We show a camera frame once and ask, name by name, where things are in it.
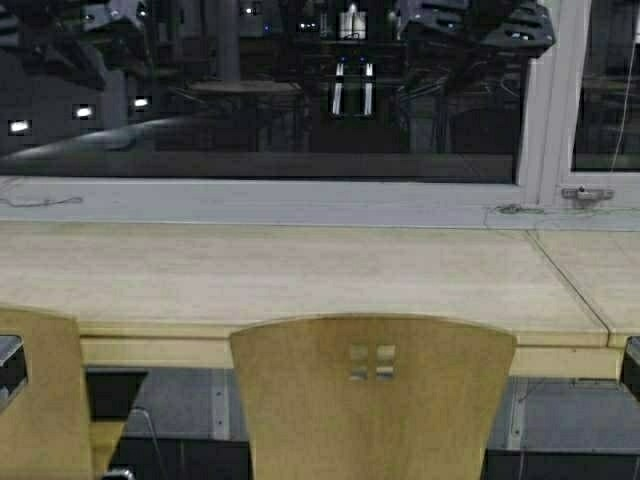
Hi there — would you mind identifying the yellow wooden chair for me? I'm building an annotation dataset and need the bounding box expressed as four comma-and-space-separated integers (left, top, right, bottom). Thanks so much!
230, 315, 516, 479
1, 306, 147, 479

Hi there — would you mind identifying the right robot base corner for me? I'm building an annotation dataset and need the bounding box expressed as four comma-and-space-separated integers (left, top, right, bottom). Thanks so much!
620, 336, 640, 400

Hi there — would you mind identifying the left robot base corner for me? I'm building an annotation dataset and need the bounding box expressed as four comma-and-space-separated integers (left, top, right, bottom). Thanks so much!
1, 335, 28, 411

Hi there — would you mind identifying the long wooden counter table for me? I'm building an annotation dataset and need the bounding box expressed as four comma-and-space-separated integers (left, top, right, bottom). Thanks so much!
1, 221, 639, 379

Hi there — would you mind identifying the grey window latch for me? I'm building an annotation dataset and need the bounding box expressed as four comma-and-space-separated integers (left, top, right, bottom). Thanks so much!
561, 185, 615, 207

